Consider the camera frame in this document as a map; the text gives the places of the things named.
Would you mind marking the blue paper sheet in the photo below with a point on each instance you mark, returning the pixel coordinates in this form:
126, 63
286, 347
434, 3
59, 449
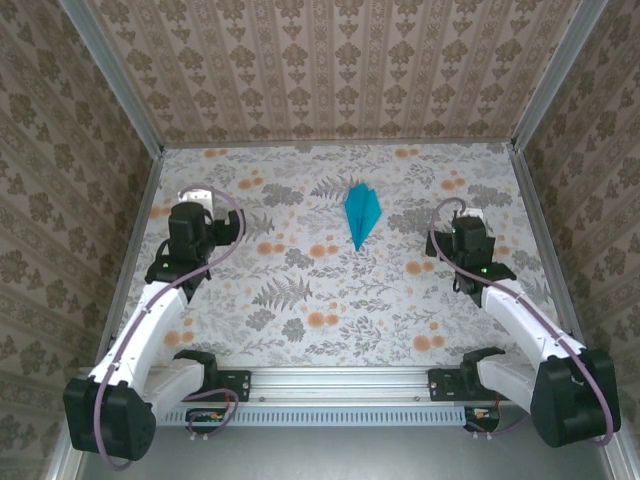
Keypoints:
361, 215

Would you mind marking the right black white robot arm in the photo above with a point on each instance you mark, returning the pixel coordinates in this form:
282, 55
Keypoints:
525, 325

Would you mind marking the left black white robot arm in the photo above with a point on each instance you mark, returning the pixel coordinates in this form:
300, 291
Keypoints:
140, 330

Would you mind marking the floral patterned table covering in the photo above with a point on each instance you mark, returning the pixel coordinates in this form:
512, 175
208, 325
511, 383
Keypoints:
350, 350

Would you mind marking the black controller board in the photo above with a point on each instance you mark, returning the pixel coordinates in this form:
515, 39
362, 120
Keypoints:
200, 425
487, 425

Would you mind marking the grey metal panel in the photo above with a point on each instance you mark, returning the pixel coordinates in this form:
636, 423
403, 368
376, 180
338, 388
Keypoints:
340, 455

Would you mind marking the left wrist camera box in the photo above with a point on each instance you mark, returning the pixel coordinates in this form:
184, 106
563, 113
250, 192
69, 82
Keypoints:
197, 196

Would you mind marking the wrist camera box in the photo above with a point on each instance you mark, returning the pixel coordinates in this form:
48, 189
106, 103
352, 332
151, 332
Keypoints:
197, 196
467, 212

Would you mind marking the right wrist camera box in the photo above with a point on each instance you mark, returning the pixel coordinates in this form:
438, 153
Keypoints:
467, 212

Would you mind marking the aluminium side rail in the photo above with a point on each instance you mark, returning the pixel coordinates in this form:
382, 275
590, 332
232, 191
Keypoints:
547, 250
145, 200

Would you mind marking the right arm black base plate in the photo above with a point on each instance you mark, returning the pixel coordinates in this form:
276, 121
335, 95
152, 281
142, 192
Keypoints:
442, 385

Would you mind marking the thin aluminium edge rail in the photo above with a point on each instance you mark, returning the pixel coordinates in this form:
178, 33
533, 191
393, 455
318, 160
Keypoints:
340, 144

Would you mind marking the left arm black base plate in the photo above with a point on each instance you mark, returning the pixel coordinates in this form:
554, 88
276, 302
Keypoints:
240, 385

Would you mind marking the aluminium mounting rail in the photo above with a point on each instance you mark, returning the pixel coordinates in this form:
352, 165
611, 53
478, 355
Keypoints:
340, 382

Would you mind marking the aluminium frame post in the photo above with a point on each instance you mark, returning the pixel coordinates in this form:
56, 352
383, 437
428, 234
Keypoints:
557, 75
114, 75

